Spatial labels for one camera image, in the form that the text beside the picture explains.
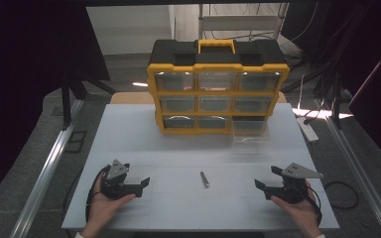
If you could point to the person's left hand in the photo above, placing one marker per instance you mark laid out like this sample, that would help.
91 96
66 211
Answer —
101 210

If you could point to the dark curtain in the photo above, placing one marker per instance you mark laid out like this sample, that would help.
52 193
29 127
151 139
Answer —
23 66
370 66

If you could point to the clear plastic drawer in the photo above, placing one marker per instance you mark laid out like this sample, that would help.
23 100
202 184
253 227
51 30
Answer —
249 132

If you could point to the person's right hand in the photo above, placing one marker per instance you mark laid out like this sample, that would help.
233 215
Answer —
302 213

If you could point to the small metal cylinder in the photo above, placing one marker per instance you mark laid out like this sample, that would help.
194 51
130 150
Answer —
204 179

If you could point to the black metal stand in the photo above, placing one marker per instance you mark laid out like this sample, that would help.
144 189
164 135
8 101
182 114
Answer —
66 102

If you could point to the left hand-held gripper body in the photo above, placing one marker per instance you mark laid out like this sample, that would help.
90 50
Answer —
112 185

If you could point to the grey metal shelf frame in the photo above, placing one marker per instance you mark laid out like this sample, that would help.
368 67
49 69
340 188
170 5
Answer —
241 22

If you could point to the wooden table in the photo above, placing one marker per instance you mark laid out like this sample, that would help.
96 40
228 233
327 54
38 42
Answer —
130 98

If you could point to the black floor frame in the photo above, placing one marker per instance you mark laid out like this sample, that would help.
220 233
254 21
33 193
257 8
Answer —
76 141

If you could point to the aluminium rail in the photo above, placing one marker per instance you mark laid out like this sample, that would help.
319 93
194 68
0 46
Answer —
360 172
46 172

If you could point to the white power strip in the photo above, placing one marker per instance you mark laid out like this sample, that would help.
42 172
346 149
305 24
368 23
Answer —
308 129

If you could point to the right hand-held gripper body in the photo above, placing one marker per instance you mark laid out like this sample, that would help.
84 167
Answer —
294 190

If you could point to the yellow and black organizer cabinet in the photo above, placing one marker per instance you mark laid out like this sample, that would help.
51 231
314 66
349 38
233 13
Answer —
216 59

